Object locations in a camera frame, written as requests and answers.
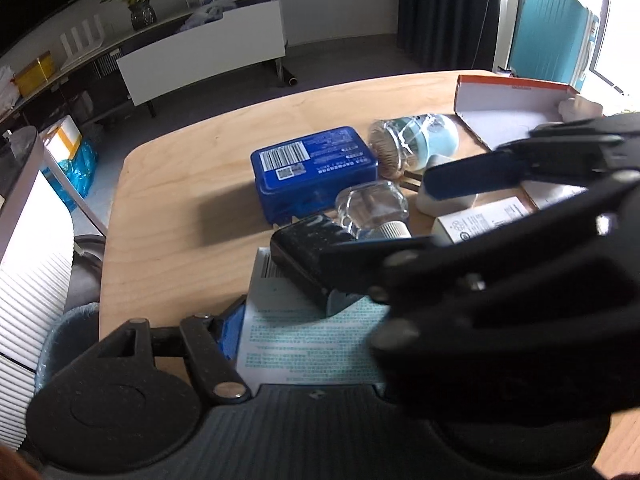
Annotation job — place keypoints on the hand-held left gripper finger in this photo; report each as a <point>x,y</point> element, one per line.
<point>231,332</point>

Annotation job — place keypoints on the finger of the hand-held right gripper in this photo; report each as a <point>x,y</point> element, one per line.
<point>452,177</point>
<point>390,267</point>

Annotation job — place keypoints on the white plastic block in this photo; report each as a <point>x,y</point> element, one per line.
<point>445,205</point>

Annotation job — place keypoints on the small white labelled box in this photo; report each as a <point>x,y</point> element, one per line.
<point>480,220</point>

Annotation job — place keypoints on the light blue packaged hairbrush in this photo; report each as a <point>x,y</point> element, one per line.
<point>415,140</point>

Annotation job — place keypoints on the orange and white cardboard box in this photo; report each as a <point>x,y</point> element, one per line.
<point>500,110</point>

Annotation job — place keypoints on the black rectangular box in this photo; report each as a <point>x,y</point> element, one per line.
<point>300,247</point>

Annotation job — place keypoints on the blue tin box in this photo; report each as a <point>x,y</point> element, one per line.
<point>312,170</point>

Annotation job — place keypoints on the clear glass bottle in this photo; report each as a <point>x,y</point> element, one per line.
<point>372,207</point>

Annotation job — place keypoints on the grey trash bin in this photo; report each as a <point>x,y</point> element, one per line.
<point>70,330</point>

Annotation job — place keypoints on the teal suitcase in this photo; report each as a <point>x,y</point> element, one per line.
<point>550,35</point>

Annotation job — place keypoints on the dark curtain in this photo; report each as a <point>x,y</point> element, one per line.
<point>445,5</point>

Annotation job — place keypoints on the black roll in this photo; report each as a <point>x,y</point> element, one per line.
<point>289,81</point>

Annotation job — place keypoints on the white ribbed appliance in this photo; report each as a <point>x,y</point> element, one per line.
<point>30,285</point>

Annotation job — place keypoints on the box on blue bag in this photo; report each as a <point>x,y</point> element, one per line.
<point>80,167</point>

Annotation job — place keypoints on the taped cardboard box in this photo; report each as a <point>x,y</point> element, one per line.
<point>62,135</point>

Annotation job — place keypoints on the white tv cabinet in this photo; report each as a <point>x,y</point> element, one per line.
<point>200,55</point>

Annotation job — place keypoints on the yellow box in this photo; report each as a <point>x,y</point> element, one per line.
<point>34,72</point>

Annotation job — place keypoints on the white router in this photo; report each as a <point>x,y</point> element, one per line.
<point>82,37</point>

